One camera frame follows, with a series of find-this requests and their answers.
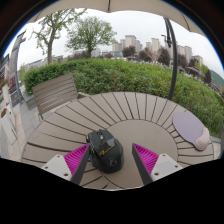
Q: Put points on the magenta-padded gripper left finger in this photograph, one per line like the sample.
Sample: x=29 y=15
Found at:
x=76 y=158

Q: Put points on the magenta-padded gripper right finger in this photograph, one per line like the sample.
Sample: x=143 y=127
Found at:
x=146 y=159

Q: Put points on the black computer mouse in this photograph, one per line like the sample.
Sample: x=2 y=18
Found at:
x=106 y=153

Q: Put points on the lilac mouse pad with wrist rest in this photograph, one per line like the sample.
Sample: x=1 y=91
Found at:
x=188 y=128

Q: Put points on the brown slatted outdoor chair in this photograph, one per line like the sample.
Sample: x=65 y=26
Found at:
x=55 y=93

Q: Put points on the green hedge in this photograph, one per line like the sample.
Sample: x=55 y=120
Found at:
x=126 y=76

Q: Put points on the dark parasol pole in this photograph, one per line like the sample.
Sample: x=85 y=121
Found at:
x=174 y=60

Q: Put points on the group of high-rise buildings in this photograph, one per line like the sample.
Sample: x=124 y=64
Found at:
x=153 y=45

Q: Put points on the thin-trunked leaning tree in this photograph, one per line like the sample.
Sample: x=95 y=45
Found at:
x=50 y=43

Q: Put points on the round-crowned green tree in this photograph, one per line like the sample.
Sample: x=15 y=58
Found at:
x=90 y=33

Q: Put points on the beige parasol canopy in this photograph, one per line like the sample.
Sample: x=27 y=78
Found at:
x=133 y=6

